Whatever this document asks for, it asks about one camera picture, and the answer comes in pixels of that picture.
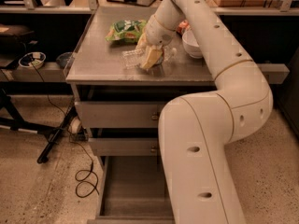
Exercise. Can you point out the black stand legs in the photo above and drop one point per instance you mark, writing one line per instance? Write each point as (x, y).
(18, 123)

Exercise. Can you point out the bottom drawer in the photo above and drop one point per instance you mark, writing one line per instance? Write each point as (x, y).
(133, 190)

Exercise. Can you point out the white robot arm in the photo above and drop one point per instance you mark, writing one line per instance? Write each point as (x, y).
(194, 128)

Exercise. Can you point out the white bowl on shelf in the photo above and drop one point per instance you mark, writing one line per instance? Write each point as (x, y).
(32, 60)

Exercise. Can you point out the grey drawer cabinet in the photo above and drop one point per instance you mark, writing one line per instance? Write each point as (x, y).
(98, 63)

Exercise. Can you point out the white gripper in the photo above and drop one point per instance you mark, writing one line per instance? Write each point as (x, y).
(158, 33)

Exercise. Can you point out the clear plastic water bottle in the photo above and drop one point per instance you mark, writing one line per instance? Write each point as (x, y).
(131, 58)

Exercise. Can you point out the top drawer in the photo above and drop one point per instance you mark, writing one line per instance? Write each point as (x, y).
(124, 107)

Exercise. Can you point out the drawer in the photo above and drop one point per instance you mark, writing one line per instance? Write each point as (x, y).
(124, 107)
(133, 190)
(125, 142)

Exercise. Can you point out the middle drawer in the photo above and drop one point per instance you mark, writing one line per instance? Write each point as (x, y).
(125, 142)

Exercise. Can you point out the dark bowl on shelf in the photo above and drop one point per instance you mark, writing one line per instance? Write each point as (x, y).
(64, 59)

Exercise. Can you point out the red soda can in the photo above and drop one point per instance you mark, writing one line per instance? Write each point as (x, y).
(183, 27)

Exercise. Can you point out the green chip bag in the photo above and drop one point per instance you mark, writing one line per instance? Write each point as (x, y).
(126, 30)

